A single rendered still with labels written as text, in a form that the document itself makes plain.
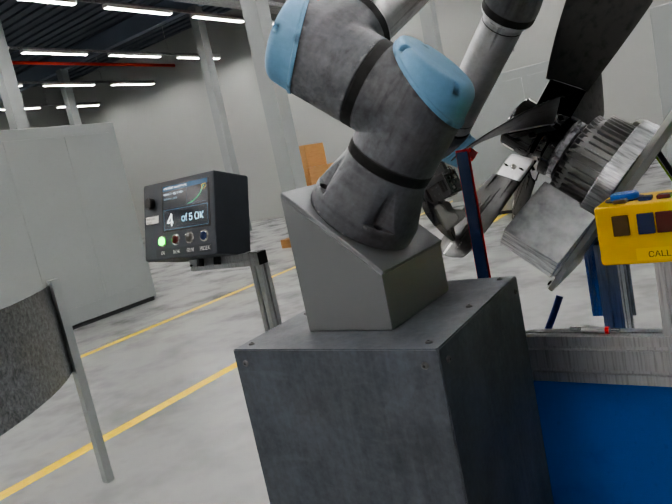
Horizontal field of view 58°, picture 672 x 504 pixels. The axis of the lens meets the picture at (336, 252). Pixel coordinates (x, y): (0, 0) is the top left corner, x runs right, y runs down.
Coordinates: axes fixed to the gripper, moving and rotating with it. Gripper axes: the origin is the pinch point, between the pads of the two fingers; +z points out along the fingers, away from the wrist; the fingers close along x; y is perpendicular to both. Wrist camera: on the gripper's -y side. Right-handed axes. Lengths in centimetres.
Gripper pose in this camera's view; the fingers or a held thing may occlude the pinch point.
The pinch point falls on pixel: (449, 236)
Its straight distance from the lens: 144.7
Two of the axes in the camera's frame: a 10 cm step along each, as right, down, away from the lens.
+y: 7.0, -3.6, -6.1
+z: 4.3, 9.0, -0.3
